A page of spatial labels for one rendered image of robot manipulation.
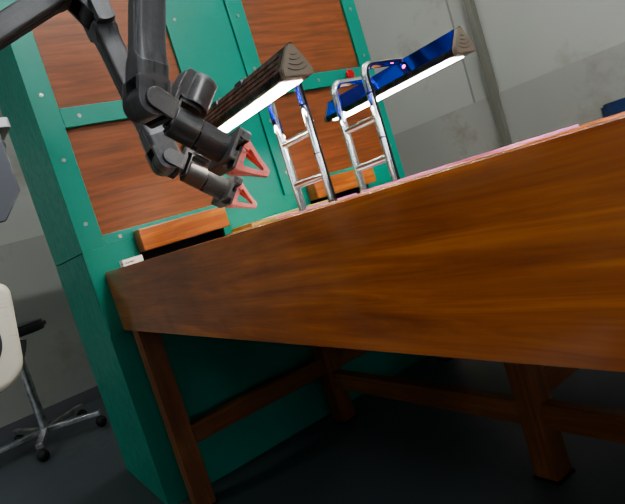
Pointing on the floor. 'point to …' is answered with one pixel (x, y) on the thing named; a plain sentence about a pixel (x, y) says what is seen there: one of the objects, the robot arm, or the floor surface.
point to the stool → (39, 412)
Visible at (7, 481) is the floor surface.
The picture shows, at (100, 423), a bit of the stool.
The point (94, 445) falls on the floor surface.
